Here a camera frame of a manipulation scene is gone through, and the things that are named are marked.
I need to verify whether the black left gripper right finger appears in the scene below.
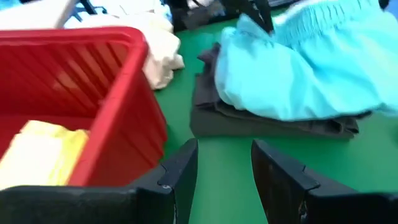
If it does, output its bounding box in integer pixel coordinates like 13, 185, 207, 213
251, 139, 398, 224

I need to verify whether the pale teal white garment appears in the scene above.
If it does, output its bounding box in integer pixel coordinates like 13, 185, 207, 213
213, 0, 398, 122

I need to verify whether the red plastic laundry bin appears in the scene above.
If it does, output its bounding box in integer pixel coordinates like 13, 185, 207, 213
0, 26, 169, 188

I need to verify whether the dark grey garment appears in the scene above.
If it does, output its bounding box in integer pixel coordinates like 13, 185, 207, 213
193, 42, 373, 127

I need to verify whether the cream white garment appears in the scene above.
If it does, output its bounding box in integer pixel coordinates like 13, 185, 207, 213
63, 0, 186, 91

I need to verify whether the yellow garment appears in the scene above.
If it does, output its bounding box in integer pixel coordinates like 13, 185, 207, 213
0, 119, 91, 190

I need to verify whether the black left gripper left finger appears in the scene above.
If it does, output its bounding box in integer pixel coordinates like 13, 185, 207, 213
0, 138, 199, 224

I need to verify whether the green table mat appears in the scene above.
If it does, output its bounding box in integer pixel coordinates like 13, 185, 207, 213
154, 9, 398, 224

